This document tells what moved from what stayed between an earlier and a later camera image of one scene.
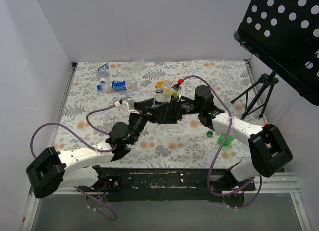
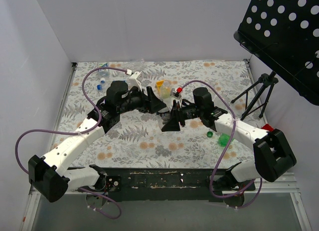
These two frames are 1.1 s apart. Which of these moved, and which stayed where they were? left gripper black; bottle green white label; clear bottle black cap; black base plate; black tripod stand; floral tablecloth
Moved: left gripper black; clear bottle black cap
Stayed: black tripod stand; floral tablecloth; black base plate; bottle green white label
